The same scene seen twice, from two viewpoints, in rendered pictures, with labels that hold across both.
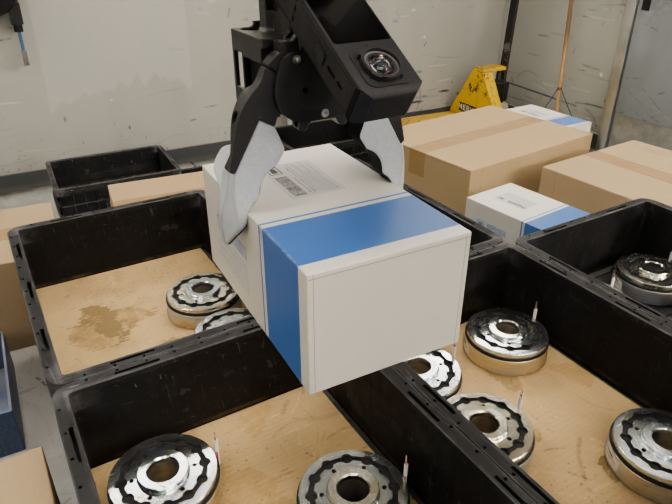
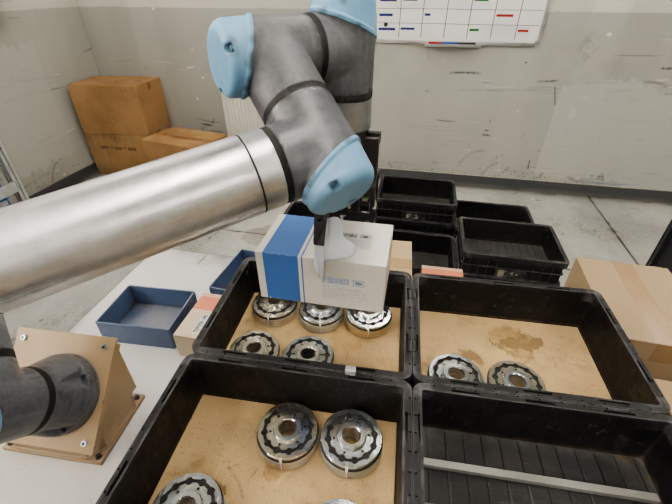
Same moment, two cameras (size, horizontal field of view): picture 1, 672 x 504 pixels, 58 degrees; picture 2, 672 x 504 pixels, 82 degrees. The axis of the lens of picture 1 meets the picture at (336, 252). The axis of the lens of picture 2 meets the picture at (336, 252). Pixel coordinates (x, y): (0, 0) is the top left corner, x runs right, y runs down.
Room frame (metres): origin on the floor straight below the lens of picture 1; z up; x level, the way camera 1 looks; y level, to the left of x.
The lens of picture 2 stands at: (0.76, -0.38, 1.47)
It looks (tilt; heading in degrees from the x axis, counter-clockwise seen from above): 35 degrees down; 130
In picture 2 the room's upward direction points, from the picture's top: straight up
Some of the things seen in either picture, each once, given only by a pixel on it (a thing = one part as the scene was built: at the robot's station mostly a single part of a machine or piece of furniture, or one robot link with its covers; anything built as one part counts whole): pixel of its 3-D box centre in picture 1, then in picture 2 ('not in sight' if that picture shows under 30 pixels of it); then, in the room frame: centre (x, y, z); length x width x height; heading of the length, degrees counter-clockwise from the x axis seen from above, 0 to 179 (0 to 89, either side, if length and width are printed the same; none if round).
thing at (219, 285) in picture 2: not in sight; (249, 279); (-0.03, 0.16, 0.74); 0.20 x 0.15 x 0.07; 114
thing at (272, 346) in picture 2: not in sight; (254, 349); (0.29, -0.08, 0.86); 0.10 x 0.10 x 0.01
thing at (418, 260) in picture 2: not in sight; (406, 277); (0.08, 0.96, 0.31); 0.40 x 0.30 x 0.34; 28
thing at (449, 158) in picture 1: (477, 174); not in sight; (1.33, -0.33, 0.80); 0.40 x 0.30 x 0.20; 126
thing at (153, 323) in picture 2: not in sight; (150, 315); (-0.12, -0.12, 0.74); 0.20 x 0.15 x 0.07; 32
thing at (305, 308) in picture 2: not in sight; (321, 307); (0.31, 0.11, 0.86); 0.10 x 0.10 x 0.01
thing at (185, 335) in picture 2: not in sight; (213, 325); (0.05, -0.03, 0.74); 0.16 x 0.12 x 0.07; 119
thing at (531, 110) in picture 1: (541, 132); not in sight; (1.54, -0.54, 0.83); 0.20 x 0.12 x 0.09; 31
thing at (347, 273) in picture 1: (321, 247); (328, 260); (0.41, 0.01, 1.10); 0.20 x 0.12 x 0.09; 28
